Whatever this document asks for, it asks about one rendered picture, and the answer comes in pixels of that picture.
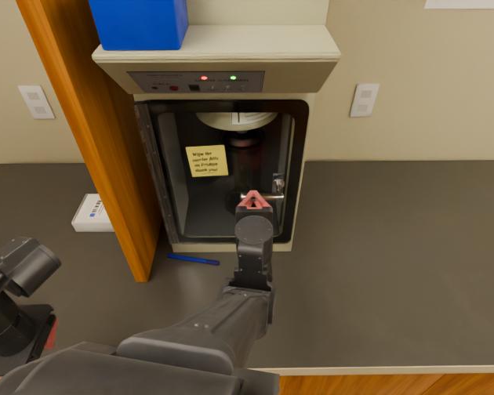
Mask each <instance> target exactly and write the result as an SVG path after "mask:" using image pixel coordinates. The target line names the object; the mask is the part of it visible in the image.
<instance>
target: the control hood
mask: <svg viewBox="0 0 494 395"><path fill-rule="evenodd" d="M92 58H93V61H95V62H96V63H97V64H98V65H99V66H100V67H101V68H102V69H103V70H104V71H105V72H106V73H107V74H108V75H109V76H110V77H111V78H113V79H114V80H115V81H116V82H117V83H118V84H119V85H120V86H121V87H122V88H123V89H124V90H125V91H126V92H127V93H128V94H199V93H318V92H319V90H320V89H321V87H322V86H323V85H324V83H325V81H326V80H327V78H328V77H329V75H330V74H331V73H332V71H333V69H334V68H335V66H336V65H337V64H338V62H339V61H340V58H341V52H340V51H339V49H338V48H337V46H336V43H335V42H334V41H333V39H332V37H331V35H330V33H329V32H328V30H327V28H326V27H325V25H189V26H188V29H187V32H186V34H185V37H184V39H183V43H182V45H181V47H180V49H179V50H103V48H102V45H101V44H100V45H99V46H98V48H97V49H96V50H95V51H94V52H93V54H92ZM126 71H265V73H264V79H263V88H262V92H173V93H145V92H144V91H143V90H142V89H141V87H139V86H138V84H136V82H135V81H134V80H133V79H132V78H131V77H130V76H129V74H128V73H127V72H126Z"/></svg>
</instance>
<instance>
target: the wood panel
mask: <svg viewBox="0 0 494 395"><path fill-rule="evenodd" d="M16 3H17V5H18V7H19V10H20V12H21V15H22V17H23V18H24V22H25V24H26V26H27V29H28V31H29V33H30V35H31V38H32V40H33V43H34V44H35V48H36V49H37V51H38V54H39V56H40V59H41V61H42V64H43V66H44V68H45V71H46V73H47V75H48V77H49V80H50V82H51V84H52V87H53V89H54V92H55V94H56V97H57V99H58V100H59V103H60V106H61V108H62V110H63V112H64V115H65V117H66V119H67V122H68V124H69V126H70V128H71V131H72V133H73V136H74V138H75V141H76V143H77V145H78V148H79V150H80V152H81V154H82V157H83V159H84V161H85V164H86V166H87V169H88V170H89V174H90V175H91V177H92V180H93V182H94V185H95V187H96V190H97V192H98V194H99V196H100V199H101V201H102V203H103V205H104V208H105V210H106V212H107V215H108V217H109V220H110V221H111V225H112V226H113V228H114V232H115V233H116V236H117V238H118V241H119V243H120V245H121V247H122V250H123V252H124V254H125V257H126V259H127V261H128V264H129V266H130V269H131V271H132V272H133V276H134V277H135V280H136V282H148V279H149V276H150V272H151V266H152V263H153V258H154V253H155V249H156V245H157V242H158V235H159V232H160V229H161V225H162V214H161V210H160V207H159V203H158V198H157V195H156V192H155V188H154V183H153V180H152V177H151V171H150V168H149V164H148V162H147V156H146V153H145V149H144V147H143V141H142V138H141V135H140V130H139V126H138V123H137V120H136V115H135V111H134V108H133V104H134V103H135V100H134V97H133V94H128V93H127V92H126V91H125V90H124V89H123V88H122V87H121V86H120V85H119V84H118V83H117V82H116V81H115V80H114V79H113V78H111V77H110V76H109V75H108V74H107V73H106V72H105V71H104V70H103V69H102V68H101V67H100V66H99V65H98V64H97V63H96V62H95V61H93V58H92V54H93V52H94V51H95V50H96V49H97V48H98V46H99V45H100V44H101V43H100V38H99V35H98V32H97V29H96V25H95V21H94V19H93V14H92V11H91V8H90V5H89V0H16Z"/></svg>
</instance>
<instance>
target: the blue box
mask: <svg viewBox="0 0 494 395"><path fill-rule="evenodd" d="M89 5H90V8H91V11H92V14H93V19H94V21H95V25H96V29H97V32H98V35H99V38H100V43H101V45H102V48H103V50H179V49H180V47H181V45H182V43H183V39H184V37H185V34H186V32H187V29H188V26H189V23H188V15H187V2H186V0H89Z"/></svg>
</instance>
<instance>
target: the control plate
mask: <svg viewBox="0 0 494 395"><path fill-rule="evenodd" d="M126 72H127V73H128V74H129V76H130V77H131V78H132V79H133V80H134V81H135V82H136V84H137V85H138V86H139V87H141V89H142V90H143V91H144V92H145V93H173V92H262V88H263V79H264V73H265V71H126ZM201 76H206V77H208V78H207V79H201ZM230 76H235V77H237V78H236V79H230ZM188 85H199V88H200V91H191V90H190V88H189V86H188ZM227 85H228V86H230V88H229V90H226V88H225V86H227ZM153 86H155V87H158V89H152V88H151V87H153ZM170 86H177V87H178V88H179V89H178V90H177V91H172V90H170V89H169V87H170ZM209 86H215V88H214V89H213V90H211V88H210V87H209ZM240 86H245V88H244V90H242V88H240Z"/></svg>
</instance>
